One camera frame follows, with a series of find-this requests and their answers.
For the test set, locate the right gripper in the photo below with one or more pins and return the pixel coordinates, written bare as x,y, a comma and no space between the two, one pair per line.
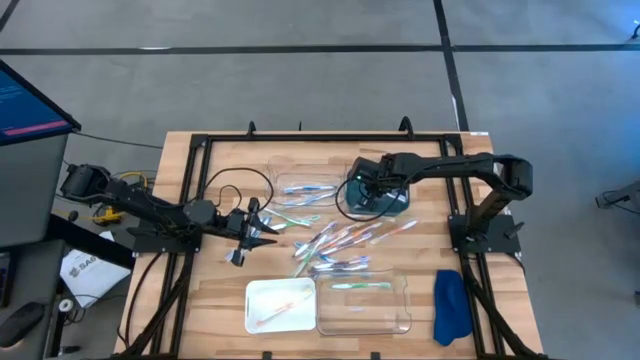
377,195

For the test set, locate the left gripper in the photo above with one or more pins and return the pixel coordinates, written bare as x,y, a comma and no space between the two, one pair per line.
242,225

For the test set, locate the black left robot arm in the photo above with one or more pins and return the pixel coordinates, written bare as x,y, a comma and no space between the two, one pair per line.
145,205

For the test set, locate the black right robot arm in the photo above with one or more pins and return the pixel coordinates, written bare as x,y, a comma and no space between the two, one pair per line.
450,165

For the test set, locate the pale toothbrush in wrapper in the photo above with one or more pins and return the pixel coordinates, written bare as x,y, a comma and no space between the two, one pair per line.
295,225
370,218

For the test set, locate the teal plastic bin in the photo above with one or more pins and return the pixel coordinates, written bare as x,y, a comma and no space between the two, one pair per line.
402,205

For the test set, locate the white plastic bin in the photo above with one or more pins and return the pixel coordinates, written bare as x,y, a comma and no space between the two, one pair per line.
270,300

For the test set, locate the clear plastic bin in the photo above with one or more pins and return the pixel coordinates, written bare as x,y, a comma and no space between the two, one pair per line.
365,325
310,175

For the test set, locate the small white table label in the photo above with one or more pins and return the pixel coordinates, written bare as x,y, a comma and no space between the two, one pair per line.
479,133

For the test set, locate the blue cloth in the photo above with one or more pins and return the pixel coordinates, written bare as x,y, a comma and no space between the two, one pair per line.
452,310

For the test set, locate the yellow clamp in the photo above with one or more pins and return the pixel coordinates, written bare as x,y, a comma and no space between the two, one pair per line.
107,216

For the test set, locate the white printed paper sheet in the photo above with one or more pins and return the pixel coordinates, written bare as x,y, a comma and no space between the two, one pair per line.
90,280

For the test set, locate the white tape roll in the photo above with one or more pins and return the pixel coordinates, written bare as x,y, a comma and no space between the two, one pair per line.
60,305

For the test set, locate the grey stand leg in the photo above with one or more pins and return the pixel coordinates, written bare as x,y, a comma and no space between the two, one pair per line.
625,192

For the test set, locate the black computer mouse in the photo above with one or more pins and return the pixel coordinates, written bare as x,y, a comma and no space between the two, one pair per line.
20,325

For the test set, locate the black keyboard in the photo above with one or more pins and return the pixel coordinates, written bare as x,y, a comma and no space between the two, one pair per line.
5,280

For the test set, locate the blue screen computer monitor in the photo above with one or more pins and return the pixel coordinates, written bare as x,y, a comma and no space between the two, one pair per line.
25,110

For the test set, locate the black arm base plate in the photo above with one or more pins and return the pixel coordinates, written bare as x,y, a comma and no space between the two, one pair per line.
460,245
150,245

